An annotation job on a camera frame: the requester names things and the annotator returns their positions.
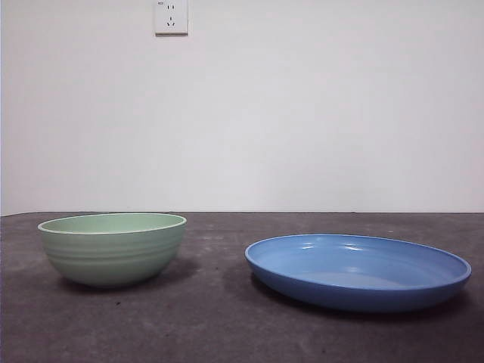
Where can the blue plate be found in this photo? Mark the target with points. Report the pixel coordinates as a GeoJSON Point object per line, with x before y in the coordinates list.
{"type": "Point", "coordinates": [340, 280]}

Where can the green ribbed bowl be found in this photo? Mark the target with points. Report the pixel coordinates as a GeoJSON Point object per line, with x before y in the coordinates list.
{"type": "Point", "coordinates": [113, 257]}

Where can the white wall socket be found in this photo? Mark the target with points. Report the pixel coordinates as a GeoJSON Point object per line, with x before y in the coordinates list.
{"type": "Point", "coordinates": [171, 19]}

